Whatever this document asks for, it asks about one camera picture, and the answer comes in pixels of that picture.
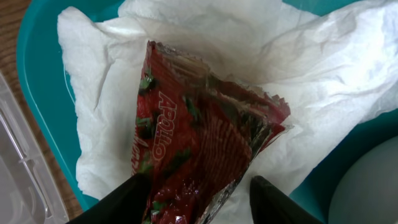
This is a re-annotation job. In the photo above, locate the red snack wrapper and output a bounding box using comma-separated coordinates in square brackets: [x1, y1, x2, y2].
[131, 41, 290, 223]

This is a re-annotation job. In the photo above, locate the teal plastic tray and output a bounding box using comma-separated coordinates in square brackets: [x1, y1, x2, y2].
[16, 0, 397, 222]

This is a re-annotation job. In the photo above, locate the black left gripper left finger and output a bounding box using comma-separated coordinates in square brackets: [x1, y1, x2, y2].
[68, 174, 152, 224]

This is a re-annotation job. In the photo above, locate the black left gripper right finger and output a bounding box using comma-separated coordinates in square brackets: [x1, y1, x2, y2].
[249, 175, 322, 224]

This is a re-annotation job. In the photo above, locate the grey bowl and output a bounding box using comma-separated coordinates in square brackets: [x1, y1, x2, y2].
[328, 137, 397, 224]

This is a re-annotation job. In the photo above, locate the clear plastic bin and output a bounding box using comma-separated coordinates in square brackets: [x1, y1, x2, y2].
[1, 76, 69, 224]

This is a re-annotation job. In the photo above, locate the white napkin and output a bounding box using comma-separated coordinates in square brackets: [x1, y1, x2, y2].
[57, 1, 397, 223]

